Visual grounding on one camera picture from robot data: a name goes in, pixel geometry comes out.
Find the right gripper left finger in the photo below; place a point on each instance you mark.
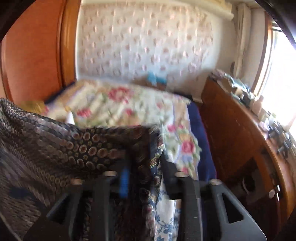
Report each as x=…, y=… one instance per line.
x=64, y=219

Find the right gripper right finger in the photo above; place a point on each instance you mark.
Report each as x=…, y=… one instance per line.
x=209, y=210

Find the navy circle-patterned cloth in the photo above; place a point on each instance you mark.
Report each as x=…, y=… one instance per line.
x=41, y=159

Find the blue floral white bedsheet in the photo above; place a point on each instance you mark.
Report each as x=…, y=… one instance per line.
x=163, y=215

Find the navy blue mattress edge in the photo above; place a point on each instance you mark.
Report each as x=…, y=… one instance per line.
x=206, y=169

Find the long wooden sideboard cabinet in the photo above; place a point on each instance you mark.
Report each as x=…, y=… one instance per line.
x=246, y=159

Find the floral pink quilt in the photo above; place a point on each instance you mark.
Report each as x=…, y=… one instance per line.
x=102, y=103

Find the clutter on sideboard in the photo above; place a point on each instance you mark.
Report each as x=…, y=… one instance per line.
x=254, y=104

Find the yellow sunflower pillow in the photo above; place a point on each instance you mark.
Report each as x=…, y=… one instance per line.
x=38, y=107

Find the blue tissue box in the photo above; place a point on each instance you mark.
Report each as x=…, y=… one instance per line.
x=155, y=80

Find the bright window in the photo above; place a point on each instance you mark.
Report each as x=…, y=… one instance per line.
x=277, y=82

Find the orange wooden wardrobe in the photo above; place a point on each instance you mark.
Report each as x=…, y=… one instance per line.
x=38, y=51

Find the circle-patterned sheer curtain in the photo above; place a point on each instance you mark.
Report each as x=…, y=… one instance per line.
x=130, y=39

